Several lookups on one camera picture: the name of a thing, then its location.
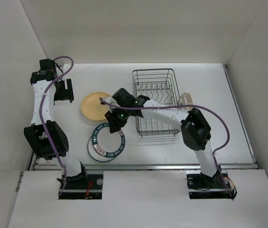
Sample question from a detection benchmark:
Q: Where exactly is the aluminium rail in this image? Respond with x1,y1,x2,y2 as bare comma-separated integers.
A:
33,163,259,171
27,152,40,171
222,64,258,166

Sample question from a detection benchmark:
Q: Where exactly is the white plate dark rim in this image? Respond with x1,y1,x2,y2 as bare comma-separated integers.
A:
87,137,118,163

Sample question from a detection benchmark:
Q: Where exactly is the aluminium front rail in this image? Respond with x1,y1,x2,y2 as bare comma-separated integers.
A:
33,163,259,171

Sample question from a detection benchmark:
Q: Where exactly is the white plate green lettered rim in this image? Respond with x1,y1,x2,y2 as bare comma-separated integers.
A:
91,123,126,158

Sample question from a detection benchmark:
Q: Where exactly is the right side aluminium rail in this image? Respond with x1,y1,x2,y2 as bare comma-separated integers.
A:
222,64,258,166

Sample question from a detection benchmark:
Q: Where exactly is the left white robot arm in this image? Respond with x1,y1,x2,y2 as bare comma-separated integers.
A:
24,58,88,189

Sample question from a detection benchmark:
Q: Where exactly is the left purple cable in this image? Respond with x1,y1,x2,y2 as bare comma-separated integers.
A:
40,56,74,198

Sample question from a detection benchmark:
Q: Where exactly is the white cutlery holder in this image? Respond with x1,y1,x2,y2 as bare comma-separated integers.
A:
177,92,193,105

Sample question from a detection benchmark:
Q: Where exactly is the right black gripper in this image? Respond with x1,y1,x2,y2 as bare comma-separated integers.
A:
105,105,130,134

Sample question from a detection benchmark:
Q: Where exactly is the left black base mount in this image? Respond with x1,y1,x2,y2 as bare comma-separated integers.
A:
57,171,104,200

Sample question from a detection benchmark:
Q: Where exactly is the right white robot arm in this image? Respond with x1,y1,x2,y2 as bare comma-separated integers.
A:
100,88,219,187

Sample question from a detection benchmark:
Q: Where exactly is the left side aluminium rail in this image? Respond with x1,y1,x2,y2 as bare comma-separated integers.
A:
27,152,40,171

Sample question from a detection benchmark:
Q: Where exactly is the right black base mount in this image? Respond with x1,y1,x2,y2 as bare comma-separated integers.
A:
186,172,237,200

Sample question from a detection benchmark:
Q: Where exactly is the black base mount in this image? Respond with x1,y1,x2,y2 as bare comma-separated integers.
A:
57,171,104,200
186,172,237,200

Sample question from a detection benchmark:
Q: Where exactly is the wire dish rack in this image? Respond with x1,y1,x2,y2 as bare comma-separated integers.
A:
132,68,181,138

